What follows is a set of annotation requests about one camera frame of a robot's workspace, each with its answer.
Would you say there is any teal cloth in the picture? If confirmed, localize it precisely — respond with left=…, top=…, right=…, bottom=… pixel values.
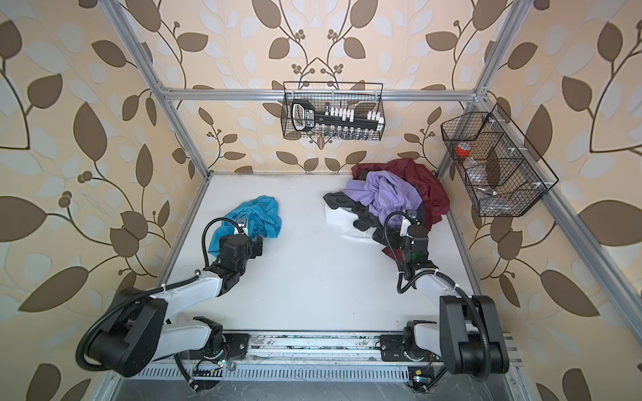
left=207, top=195, right=283, bottom=257

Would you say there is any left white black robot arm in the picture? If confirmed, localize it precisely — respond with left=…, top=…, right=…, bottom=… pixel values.
left=75, top=234, right=263, bottom=378

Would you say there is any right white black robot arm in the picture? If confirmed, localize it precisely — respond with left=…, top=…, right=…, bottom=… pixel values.
left=381, top=218, right=510, bottom=381

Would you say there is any dark grey cloth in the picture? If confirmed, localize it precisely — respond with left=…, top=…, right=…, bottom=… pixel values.
left=323, top=191, right=384, bottom=241

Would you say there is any maroon cloth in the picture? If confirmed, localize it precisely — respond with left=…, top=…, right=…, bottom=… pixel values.
left=352, top=159, right=450, bottom=230

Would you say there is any lavender purple cloth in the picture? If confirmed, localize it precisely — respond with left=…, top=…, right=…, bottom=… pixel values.
left=344, top=171, right=423, bottom=225

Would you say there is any white cloth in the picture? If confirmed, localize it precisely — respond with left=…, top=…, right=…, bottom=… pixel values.
left=324, top=205, right=381, bottom=243

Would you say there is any red capped clear bottle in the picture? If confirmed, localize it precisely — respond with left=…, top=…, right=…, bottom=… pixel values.
left=455, top=142, right=478, bottom=169

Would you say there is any black socket tool set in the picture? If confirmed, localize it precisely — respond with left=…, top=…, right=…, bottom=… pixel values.
left=289, top=100, right=386, bottom=132

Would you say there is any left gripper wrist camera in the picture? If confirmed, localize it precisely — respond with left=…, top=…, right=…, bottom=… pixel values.
left=235, top=217, right=248, bottom=235

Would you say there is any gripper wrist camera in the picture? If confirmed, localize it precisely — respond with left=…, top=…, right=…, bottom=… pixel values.
left=400, top=216, right=419, bottom=237
left=235, top=217, right=248, bottom=235

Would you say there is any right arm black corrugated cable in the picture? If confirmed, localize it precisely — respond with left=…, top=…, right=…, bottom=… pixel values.
left=383, top=210, right=493, bottom=392

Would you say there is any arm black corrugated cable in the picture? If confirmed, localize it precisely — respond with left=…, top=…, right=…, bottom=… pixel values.
left=383, top=210, right=493, bottom=392
left=74, top=216, right=247, bottom=393

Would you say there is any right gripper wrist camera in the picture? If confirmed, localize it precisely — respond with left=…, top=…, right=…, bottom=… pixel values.
left=400, top=216, right=419, bottom=237

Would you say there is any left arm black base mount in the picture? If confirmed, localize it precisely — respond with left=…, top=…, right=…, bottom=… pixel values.
left=189, top=332, right=250, bottom=361

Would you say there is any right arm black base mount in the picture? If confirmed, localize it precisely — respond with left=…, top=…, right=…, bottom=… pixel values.
left=377, top=334, right=441, bottom=363

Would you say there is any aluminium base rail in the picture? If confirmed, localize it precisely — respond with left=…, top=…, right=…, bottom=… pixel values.
left=102, top=330, right=523, bottom=382

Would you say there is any right black wire basket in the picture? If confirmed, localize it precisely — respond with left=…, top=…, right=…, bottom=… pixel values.
left=441, top=105, right=559, bottom=217

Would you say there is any black wire basket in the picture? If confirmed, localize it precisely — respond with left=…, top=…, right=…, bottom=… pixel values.
left=441, top=105, right=559, bottom=217
left=281, top=80, right=386, bottom=141

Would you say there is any aluminium frame back bar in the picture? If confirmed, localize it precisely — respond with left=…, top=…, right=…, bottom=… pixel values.
left=161, top=89, right=477, bottom=103

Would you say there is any back black wire basket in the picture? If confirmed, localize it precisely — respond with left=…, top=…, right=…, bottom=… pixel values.
left=281, top=80, right=386, bottom=141

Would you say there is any aluminium frame right post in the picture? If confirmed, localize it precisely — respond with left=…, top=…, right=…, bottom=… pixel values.
left=435, top=0, right=533, bottom=179

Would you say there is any aluminium frame post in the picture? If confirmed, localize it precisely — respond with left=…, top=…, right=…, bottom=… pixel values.
left=435, top=0, right=533, bottom=179
left=99, top=1, right=210, bottom=180

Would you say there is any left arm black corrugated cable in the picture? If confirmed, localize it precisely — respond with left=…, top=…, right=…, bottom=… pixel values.
left=74, top=216, right=247, bottom=393

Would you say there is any aluminium frame left post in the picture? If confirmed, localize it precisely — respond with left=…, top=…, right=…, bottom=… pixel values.
left=99, top=1, right=210, bottom=180

